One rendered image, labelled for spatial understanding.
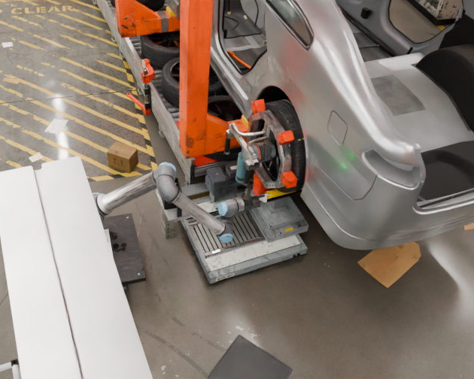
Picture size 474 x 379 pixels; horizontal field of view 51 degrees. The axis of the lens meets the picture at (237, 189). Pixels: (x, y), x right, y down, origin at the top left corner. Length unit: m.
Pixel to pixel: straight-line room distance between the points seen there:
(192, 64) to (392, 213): 1.60
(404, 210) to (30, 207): 2.53
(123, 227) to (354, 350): 1.86
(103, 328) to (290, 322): 3.34
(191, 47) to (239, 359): 1.97
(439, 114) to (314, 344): 1.96
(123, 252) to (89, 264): 3.19
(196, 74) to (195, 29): 0.33
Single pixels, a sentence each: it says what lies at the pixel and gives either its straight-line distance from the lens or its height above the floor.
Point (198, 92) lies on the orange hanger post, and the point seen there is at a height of 1.13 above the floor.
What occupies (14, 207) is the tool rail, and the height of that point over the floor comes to 2.82.
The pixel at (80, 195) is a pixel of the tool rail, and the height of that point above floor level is 2.82.
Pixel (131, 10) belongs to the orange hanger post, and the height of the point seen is 0.80.
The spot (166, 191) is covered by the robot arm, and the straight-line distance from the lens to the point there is 3.12.
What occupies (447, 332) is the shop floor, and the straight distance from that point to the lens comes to 4.05.
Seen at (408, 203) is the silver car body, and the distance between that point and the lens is 2.83.
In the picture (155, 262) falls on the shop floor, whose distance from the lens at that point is 3.91.
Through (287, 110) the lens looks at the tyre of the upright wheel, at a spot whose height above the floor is 1.18.
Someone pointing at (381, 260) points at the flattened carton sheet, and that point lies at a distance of 4.21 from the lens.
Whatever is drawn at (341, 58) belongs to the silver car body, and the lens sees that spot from 2.91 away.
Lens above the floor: 3.15
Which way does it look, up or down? 45 degrees down
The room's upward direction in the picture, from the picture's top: 7 degrees clockwise
